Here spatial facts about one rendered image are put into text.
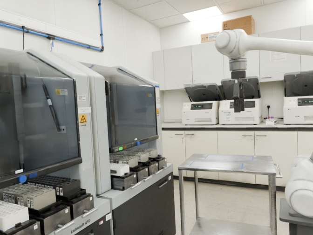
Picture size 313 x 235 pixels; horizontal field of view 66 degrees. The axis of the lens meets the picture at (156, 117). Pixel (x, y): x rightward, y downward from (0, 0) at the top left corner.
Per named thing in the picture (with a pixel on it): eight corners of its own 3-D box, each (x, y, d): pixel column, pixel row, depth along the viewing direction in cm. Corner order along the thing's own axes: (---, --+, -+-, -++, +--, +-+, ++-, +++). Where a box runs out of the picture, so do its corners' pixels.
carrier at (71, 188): (78, 190, 127) (77, 179, 126) (80, 190, 126) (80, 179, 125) (59, 198, 116) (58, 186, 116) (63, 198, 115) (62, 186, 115)
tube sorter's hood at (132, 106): (56, 149, 173) (50, 60, 169) (110, 137, 226) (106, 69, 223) (113, 153, 148) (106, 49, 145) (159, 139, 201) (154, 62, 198)
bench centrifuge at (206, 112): (180, 125, 382) (179, 85, 379) (195, 121, 436) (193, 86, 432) (215, 125, 354) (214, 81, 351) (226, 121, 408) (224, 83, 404)
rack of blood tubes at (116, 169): (85, 174, 164) (85, 164, 164) (95, 169, 173) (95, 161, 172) (120, 178, 150) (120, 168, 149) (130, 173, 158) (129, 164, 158)
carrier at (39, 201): (53, 201, 113) (52, 188, 113) (56, 201, 112) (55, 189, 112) (30, 211, 103) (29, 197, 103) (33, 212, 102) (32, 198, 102)
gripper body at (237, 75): (244, 69, 121) (245, 87, 122) (247, 71, 129) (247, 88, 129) (229, 71, 125) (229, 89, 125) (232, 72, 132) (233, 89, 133)
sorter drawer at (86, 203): (-9, 199, 144) (-10, 184, 143) (14, 191, 156) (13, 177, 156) (80, 221, 109) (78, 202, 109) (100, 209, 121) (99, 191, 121)
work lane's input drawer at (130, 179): (50, 179, 179) (49, 167, 179) (64, 174, 191) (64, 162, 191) (130, 191, 145) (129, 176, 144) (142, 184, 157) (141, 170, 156)
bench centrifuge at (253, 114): (218, 125, 353) (216, 78, 349) (227, 121, 408) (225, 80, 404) (259, 125, 327) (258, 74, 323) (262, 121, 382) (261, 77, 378)
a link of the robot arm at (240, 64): (248, 60, 128) (248, 71, 129) (230, 62, 133) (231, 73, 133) (245, 58, 120) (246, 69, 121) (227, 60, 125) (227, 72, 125)
